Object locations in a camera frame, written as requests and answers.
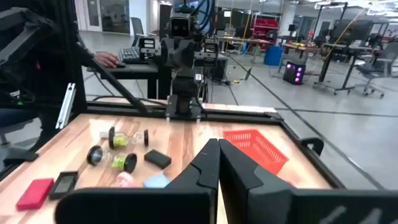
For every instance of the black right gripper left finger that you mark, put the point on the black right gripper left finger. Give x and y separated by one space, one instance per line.
186 205

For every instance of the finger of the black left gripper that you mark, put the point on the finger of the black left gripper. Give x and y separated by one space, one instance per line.
147 48
207 51

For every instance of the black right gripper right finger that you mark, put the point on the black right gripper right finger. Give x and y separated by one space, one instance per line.
280 205

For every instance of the blue sticky note block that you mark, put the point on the blue sticky note block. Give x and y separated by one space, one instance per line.
155 181

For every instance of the black rectangular block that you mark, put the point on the black rectangular block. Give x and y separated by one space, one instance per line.
157 158

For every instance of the green sand hourglass black caps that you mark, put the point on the green sand hourglass black caps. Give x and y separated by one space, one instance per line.
119 140
124 161

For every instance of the black digital timer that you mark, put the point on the black digital timer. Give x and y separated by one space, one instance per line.
63 185

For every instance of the red box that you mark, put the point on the red box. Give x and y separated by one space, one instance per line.
35 193

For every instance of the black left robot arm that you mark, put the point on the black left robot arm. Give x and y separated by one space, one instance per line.
185 87

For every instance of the grey office chair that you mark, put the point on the grey office chair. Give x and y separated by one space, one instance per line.
137 29
377 67

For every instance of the black keyboard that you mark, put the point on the black keyboard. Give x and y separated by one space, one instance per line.
129 55

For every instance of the black computer mouse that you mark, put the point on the black computer mouse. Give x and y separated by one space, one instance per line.
120 64

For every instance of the wooden work table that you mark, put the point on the wooden work table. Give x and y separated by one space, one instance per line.
242 40

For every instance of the person's hand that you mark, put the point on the person's hand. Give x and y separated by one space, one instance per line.
107 59

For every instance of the red plastic basket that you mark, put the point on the red plastic basket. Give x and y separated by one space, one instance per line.
255 149

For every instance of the red shelving unit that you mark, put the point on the red shelving unit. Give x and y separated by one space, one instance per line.
265 26

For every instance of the blue bin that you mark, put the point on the blue bin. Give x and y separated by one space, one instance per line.
273 56

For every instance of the black table edge hook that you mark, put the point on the black table edge hook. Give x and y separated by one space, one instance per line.
311 140

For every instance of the person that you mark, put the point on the person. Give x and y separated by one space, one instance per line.
62 37

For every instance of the computer tower purple lights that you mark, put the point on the computer tower purple lights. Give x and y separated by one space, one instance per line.
293 73

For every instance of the silver aluminium bar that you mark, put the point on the silver aluminium bar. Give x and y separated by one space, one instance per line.
66 105

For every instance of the black rolling desk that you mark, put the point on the black rolling desk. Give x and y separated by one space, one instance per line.
326 65

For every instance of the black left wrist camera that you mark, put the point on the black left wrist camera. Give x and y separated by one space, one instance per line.
180 27

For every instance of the black table frame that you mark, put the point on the black table frame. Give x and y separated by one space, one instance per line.
242 117

